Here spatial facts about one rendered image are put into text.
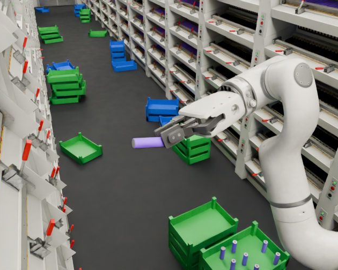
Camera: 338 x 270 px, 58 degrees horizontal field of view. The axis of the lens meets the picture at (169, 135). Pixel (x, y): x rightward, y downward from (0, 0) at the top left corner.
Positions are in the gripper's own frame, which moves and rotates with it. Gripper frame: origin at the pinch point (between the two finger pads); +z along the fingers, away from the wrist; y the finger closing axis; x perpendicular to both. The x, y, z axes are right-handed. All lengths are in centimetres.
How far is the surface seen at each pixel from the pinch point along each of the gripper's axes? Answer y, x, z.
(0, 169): 7.8, 6.0, 27.8
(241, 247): 42, -79, -32
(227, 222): 70, -89, -44
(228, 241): 44, -74, -27
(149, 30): 287, 12, -144
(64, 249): 51, -39, 29
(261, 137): 92, -69, -98
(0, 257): -7.5, -0.8, 31.2
